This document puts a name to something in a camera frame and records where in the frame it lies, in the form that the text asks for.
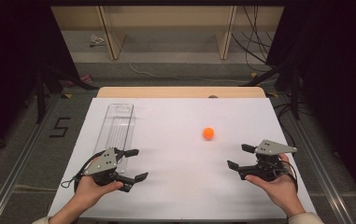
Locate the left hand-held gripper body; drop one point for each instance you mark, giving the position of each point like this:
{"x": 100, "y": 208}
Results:
{"x": 104, "y": 163}

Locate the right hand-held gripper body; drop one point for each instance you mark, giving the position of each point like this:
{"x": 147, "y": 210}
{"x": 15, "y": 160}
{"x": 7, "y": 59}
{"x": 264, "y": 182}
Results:
{"x": 272, "y": 147}

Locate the clear plastic tray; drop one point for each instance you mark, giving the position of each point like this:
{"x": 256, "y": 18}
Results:
{"x": 116, "y": 124}

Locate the orange ball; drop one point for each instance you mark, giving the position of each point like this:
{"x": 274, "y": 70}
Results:
{"x": 208, "y": 133}

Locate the person's left hand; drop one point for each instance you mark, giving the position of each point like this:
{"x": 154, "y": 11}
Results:
{"x": 91, "y": 193}

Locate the person's right hand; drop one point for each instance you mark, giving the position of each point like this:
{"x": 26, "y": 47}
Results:
{"x": 278, "y": 189}

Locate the white table sheet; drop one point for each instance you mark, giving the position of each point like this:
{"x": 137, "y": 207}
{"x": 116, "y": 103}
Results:
{"x": 182, "y": 168}

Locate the yellow tape piece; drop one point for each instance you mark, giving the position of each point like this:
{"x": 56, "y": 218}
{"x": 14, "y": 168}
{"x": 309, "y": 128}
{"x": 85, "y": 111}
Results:
{"x": 272, "y": 94}
{"x": 68, "y": 95}
{"x": 253, "y": 75}

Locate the black stand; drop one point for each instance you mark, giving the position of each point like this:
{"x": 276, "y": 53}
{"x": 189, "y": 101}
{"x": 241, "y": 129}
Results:
{"x": 41, "y": 99}
{"x": 295, "y": 93}

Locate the pink cloth scrap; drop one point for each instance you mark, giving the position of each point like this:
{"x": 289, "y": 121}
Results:
{"x": 82, "y": 79}

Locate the black curtain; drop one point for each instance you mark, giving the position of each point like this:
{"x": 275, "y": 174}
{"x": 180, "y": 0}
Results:
{"x": 337, "y": 62}
{"x": 10, "y": 62}

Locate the beige wooden shelf unit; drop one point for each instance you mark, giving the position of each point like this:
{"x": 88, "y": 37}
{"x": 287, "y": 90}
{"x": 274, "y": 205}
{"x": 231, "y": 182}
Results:
{"x": 110, "y": 37}

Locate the aluminium rail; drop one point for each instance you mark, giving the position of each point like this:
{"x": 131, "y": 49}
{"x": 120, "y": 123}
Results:
{"x": 10, "y": 183}
{"x": 322, "y": 183}

